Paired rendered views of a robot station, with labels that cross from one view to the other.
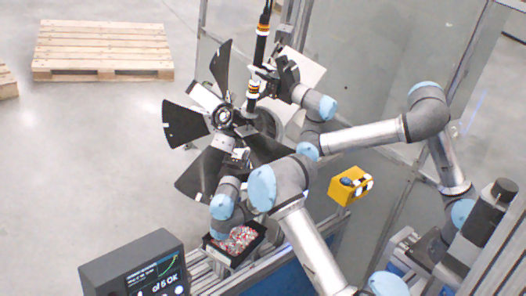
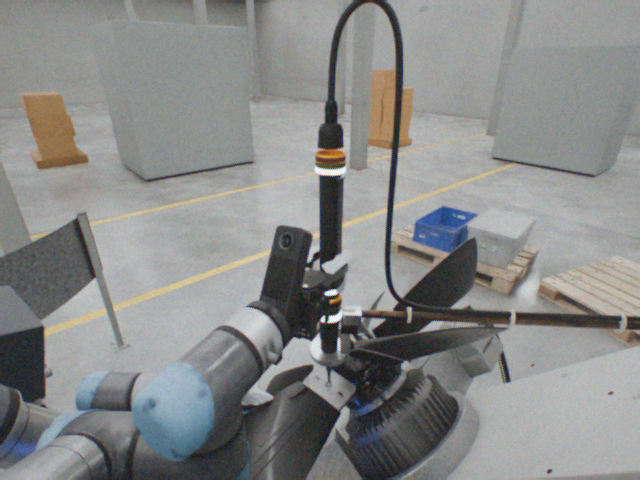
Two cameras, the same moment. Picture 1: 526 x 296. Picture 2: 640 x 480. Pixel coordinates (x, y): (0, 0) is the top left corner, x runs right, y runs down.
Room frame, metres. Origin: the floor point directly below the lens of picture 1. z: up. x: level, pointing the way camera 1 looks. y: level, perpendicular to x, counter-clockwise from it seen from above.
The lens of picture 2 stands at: (1.55, -0.42, 1.75)
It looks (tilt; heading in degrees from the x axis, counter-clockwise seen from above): 26 degrees down; 88
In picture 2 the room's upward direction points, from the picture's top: straight up
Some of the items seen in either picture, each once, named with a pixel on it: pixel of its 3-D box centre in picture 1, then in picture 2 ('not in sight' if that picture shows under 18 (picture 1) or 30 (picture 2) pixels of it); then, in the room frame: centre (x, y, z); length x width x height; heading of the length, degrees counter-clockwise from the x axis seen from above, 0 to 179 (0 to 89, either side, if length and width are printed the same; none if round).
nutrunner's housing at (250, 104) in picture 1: (257, 66); (329, 254); (1.58, 0.09, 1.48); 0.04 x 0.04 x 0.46
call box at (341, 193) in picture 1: (349, 187); not in sight; (1.56, -0.37, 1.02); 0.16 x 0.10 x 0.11; 139
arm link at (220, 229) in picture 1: (225, 221); not in sight; (1.18, 0.10, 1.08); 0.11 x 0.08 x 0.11; 137
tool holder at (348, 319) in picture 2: (251, 102); (334, 331); (1.59, 0.09, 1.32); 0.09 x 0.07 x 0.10; 174
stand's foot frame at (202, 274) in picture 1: (232, 270); not in sight; (1.82, 0.06, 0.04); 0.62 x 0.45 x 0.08; 139
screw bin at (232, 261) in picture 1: (234, 238); not in sight; (1.32, 0.06, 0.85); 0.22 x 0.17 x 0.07; 153
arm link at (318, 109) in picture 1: (319, 105); (200, 391); (1.43, -0.15, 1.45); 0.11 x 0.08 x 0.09; 59
